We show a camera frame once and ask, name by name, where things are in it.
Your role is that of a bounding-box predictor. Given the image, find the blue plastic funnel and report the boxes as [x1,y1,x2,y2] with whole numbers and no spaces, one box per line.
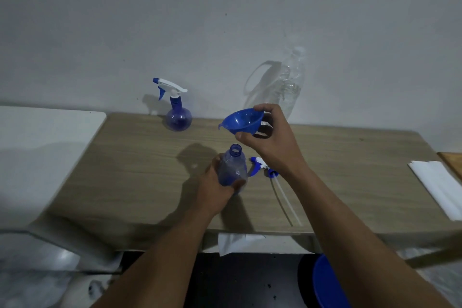
[218,109,265,136]

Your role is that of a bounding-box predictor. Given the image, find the person's left hand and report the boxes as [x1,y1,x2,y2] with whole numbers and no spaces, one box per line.
[197,153,248,217]

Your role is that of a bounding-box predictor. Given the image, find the wooden board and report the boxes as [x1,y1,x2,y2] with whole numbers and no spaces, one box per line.
[437,152,462,181]

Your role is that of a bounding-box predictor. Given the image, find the white blue sprayer head tube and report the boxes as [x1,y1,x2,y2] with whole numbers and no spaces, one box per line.
[248,156,302,227]

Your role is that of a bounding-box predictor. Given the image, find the blue spray bottle white trigger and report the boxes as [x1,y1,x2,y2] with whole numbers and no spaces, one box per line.
[152,78,193,132]

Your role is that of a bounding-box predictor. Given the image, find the white folded paper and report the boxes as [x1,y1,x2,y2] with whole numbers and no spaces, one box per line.
[407,160,462,221]

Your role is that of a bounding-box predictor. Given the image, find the clear plastic water bottle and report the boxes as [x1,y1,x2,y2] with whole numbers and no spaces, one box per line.
[268,46,307,121]

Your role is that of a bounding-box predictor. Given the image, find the white paper sheet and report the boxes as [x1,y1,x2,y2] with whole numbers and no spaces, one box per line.
[217,232,266,257]

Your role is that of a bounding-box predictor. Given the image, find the person's left forearm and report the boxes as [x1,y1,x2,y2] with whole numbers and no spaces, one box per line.
[92,207,219,308]

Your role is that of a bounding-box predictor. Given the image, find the person's right hand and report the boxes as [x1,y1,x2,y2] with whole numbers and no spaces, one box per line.
[235,103,308,179]

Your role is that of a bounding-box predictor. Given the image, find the blue round bucket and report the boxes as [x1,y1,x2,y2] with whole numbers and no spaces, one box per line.
[312,254,353,308]

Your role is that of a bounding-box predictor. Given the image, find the person's right forearm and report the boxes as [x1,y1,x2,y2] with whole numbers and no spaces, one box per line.
[285,166,453,308]

